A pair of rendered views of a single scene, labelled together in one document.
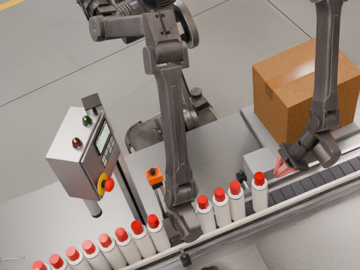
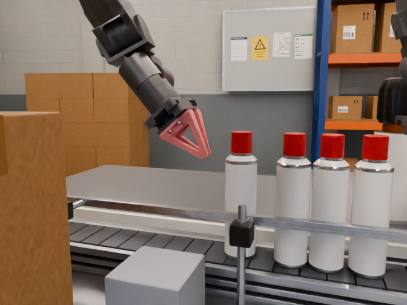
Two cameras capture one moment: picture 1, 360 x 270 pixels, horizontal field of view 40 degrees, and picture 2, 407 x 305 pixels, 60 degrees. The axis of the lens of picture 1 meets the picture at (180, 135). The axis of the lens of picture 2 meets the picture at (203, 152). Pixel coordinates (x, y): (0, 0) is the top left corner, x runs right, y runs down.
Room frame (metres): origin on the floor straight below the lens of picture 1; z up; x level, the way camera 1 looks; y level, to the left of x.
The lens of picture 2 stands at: (1.33, 0.00, 1.14)
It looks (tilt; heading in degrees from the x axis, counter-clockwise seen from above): 9 degrees down; 208
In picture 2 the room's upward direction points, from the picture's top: straight up
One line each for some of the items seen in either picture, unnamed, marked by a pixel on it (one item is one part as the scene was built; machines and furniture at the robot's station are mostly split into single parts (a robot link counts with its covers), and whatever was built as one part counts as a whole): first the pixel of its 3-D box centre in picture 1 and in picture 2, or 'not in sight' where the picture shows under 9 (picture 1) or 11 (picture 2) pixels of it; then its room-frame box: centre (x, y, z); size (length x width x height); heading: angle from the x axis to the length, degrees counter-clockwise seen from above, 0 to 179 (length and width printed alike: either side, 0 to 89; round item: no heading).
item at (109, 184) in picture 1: (107, 184); not in sight; (0.75, 0.22, 1.32); 0.04 x 0.03 x 0.04; 155
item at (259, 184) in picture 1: (260, 192); (240, 194); (0.82, -0.21, 0.98); 0.05 x 0.05 x 0.20
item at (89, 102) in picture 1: (121, 172); not in sight; (0.90, 0.20, 1.17); 0.04 x 0.04 x 0.67; 10
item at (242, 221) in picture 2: (245, 188); (243, 256); (0.89, -0.18, 0.91); 0.07 x 0.03 x 0.17; 10
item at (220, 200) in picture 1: (222, 208); (329, 201); (0.80, -0.08, 0.98); 0.05 x 0.05 x 0.20
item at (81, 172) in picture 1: (86, 154); not in sight; (0.83, 0.25, 1.38); 0.17 x 0.10 x 0.19; 155
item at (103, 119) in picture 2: not in sight; (94, 137); (-1.63, -3.03, 0.70); 1.20 x 0.83 x 1.39; 113
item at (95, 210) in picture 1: (87, 195); not in sight; (0.83, 0.31, 1.18); 0.04 x 0.04 x 0.21
